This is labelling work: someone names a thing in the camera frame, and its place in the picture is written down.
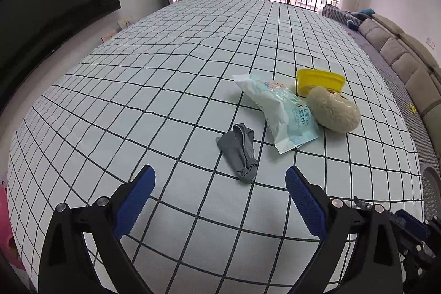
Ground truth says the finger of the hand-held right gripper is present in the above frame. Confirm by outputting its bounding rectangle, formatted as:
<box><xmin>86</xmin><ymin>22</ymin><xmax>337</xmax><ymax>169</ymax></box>
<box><xmin>389</xmin><ymin>209</ymin><xmax>431</xmax><ymax>248</ymax></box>
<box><xmin>424</xmin><ymin>215</ymin><xmax>441</xmax><ymax>239</ymax></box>

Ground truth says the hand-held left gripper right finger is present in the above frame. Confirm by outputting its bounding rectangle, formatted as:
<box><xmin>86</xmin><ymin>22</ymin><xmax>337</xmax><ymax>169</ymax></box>
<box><xmin>285</xmin><ymin>166</ymin><xmax>404</xmax><ymax>294</ymax></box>

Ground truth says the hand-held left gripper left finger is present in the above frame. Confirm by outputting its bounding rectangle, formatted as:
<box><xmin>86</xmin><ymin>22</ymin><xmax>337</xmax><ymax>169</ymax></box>
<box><xmin>38</xmin><ymin>165</ymin><xmax>156</xmax><ymax>294</ymax></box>

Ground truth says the grey perforated plastic basket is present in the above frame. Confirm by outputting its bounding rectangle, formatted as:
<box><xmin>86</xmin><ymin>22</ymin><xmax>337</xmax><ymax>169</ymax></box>
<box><xmin>420</xmin><ymin>163</ymin><xmax>441</xmax><ymax>222</ymax></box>

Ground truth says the grey cloth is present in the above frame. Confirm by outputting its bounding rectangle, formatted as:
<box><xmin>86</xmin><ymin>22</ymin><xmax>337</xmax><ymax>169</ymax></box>
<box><xmin>216</xmin><ymin>123</ymin><xmax>259</xmax><ymax>184</ymax></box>

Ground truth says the wet wipes packet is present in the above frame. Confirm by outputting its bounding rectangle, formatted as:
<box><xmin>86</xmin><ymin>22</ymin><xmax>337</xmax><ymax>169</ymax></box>
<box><xmin>232</xmin><ymin>74</ymin><xmax>322</xmax><ymax>154</ymax></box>

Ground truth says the beige round sponge ball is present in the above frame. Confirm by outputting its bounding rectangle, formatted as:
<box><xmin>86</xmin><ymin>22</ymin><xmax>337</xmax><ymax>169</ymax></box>
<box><xmin>306</xmin><ymin>86</ymin><xmax>361</xmax><ymax>133</ymax></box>

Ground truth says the yellow plastic container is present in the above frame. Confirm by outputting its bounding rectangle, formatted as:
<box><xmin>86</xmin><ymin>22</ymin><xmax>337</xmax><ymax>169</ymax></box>
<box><xmin>295</xmin><ymin>69</ymin><xmax>346</xmax><ymax>98</ymax></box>

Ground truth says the pink plastic object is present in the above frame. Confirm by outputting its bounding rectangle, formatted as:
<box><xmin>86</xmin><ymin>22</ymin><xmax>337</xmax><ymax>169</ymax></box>
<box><xmin>0</xmin><ymin>182</ymin><xmax>26</xmax><ymax>272</ymax></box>

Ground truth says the checked tablecloth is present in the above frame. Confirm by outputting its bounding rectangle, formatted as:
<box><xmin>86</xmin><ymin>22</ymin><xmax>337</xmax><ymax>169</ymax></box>
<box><xmin>7</xmin><ymin>0</ymin><xmax>424</xmax><ymax>294</ymax></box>

